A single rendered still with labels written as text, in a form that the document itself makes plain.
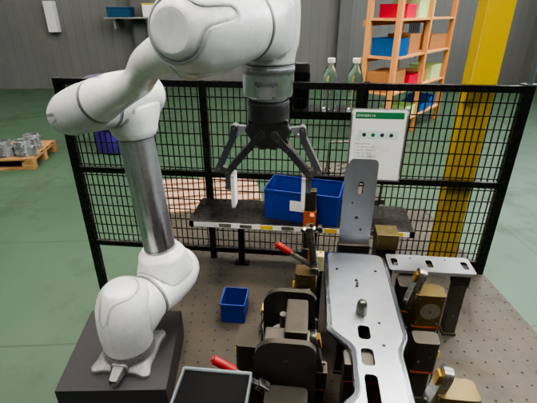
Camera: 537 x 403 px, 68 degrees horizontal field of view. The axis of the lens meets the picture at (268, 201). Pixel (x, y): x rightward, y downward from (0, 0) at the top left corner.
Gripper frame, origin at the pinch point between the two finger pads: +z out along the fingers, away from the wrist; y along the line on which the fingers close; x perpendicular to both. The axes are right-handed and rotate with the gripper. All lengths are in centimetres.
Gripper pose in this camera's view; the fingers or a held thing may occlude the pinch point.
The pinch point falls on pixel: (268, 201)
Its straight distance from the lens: 78.8
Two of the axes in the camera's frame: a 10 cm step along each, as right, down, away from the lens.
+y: 9.9, 0.4, -0.9
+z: 0.0, 9.0, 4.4
